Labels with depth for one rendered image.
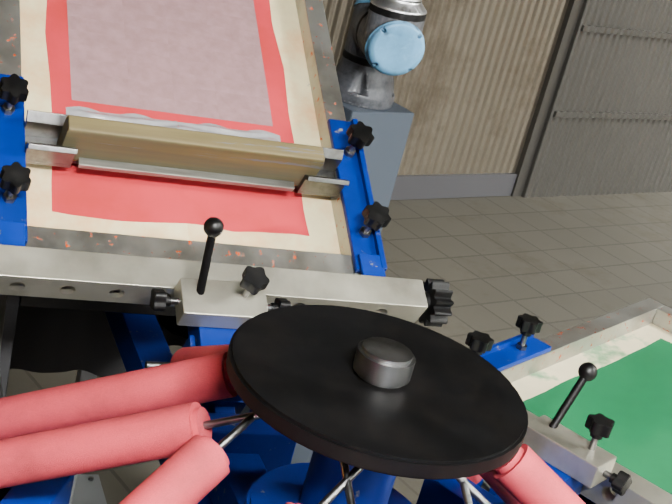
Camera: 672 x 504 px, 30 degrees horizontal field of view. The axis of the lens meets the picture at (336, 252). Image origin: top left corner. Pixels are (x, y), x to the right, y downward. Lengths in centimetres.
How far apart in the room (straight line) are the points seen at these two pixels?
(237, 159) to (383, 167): 85
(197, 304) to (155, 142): 29
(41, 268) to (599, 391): 105
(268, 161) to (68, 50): 39
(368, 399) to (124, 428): 25
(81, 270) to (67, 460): 49
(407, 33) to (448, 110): 349
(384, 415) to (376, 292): 71
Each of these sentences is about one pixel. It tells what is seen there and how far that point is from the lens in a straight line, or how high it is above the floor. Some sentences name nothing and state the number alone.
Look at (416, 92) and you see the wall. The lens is 581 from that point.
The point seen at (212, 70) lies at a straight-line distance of 216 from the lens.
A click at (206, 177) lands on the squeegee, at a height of 123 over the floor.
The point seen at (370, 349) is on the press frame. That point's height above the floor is 135.
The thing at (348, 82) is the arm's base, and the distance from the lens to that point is 268.
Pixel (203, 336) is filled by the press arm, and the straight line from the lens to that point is 174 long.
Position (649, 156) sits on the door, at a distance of 726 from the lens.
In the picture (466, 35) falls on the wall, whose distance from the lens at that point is 590.
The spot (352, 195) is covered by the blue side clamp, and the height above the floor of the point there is 123.
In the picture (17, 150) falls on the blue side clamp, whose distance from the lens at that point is 189.
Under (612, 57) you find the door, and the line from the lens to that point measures 666.
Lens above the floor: 188
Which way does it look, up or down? 21 degrees down
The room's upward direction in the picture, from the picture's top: 15 degrees clockwise
